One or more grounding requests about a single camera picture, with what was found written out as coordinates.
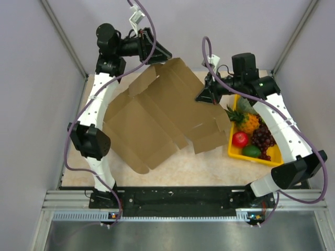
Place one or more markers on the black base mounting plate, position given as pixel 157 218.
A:
pixel 175 202

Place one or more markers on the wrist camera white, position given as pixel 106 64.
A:
pixel 213 61
pixel 136 17

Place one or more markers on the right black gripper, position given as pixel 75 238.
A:
pixel 210 93

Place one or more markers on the green netted melon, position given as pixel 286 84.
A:
pixel 244 106

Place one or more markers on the aluminium frame rail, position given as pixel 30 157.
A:
pixel 74 207

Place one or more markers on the brown cardboard box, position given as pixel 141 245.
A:
pixel 157 115

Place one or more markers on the dark purple grape bunch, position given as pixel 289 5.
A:
pixel 263 139

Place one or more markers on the red apple near front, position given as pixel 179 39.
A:
pixel 240 139

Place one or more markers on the green apple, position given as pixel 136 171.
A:
pixel 251 151

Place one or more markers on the toy pineapple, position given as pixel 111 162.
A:
pixel 244 121

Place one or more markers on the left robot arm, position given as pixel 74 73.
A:
pixel 86 133

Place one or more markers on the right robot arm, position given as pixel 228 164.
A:
pixel 301 160

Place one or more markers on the right aluminium corner post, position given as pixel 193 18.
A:
pixel 303 21

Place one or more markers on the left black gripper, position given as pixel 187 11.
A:
pixel 146 43

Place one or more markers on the aluminium corner post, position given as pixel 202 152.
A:
pixel 63 37
pixel 303 21

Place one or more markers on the left aluminium corner post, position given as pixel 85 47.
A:
pixel 63 37

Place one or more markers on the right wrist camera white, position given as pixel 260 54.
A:
pixel 213 61

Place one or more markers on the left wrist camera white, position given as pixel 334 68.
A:
pixel 136 17

